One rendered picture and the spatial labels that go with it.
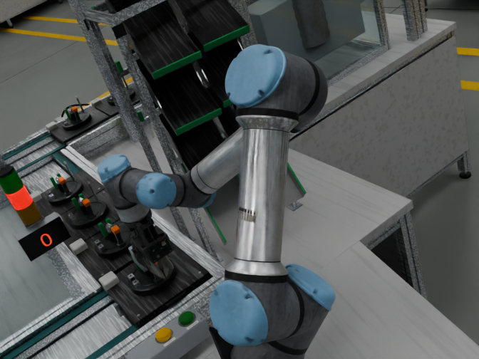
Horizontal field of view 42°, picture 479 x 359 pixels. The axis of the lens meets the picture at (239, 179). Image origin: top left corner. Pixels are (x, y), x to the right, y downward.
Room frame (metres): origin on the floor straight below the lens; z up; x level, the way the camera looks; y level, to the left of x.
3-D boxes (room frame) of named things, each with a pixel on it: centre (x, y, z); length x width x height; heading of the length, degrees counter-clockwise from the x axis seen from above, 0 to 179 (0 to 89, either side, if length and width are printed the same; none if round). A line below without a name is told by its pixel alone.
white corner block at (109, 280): (1.45, 0.45, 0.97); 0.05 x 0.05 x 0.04; 24
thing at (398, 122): (2.68, -0.53, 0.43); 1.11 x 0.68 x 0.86; 114
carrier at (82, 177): (2.08, 0.63, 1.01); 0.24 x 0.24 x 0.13; 24
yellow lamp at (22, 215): (1.43, 0.54, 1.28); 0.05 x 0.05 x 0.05
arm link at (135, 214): (1.27, 0.26, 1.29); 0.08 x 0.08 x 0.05
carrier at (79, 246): (1.64, 0.43, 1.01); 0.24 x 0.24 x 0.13; 24
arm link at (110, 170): (1.26, 0.26, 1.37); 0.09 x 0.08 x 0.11; 40
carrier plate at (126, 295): (1.40, 0.32, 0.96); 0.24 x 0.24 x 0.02; 24
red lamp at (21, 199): (1.43, 0.54, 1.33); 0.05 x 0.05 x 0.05
